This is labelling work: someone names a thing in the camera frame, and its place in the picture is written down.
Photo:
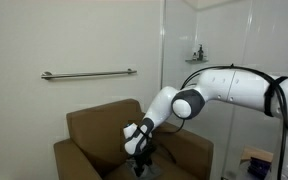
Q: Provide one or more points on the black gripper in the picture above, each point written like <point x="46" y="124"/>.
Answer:
<point x="145" y="156"/>

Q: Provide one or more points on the grey terry towel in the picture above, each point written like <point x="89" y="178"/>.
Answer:
<point x="154" y="170"/>

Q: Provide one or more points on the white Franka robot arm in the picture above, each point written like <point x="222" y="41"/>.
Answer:
<point x="237" y="90"/>

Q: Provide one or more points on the brown upholstered armchair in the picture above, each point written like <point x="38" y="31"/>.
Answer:
<point x="97" y="133"/>

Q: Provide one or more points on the cardboard box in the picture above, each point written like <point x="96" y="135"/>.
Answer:
<point x="255" y="154"/>

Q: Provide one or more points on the purple object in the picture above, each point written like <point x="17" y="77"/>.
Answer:
<point x="259" y="166"/>

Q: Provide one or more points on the glass corner shelf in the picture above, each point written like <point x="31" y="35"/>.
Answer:
<point x="196" y="61"/>

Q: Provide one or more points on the small clear bottle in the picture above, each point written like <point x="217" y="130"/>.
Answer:
<point x="194" y="56"/>

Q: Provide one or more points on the dark pump bottle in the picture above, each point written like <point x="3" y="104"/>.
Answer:
<point x="200" y="53"/>

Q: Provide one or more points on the glass shower panel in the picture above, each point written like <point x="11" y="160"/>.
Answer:
<point x="175" y="40"/>

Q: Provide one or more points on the chrome wall grab bar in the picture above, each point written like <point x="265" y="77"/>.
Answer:
<point x="87" y="74"/>

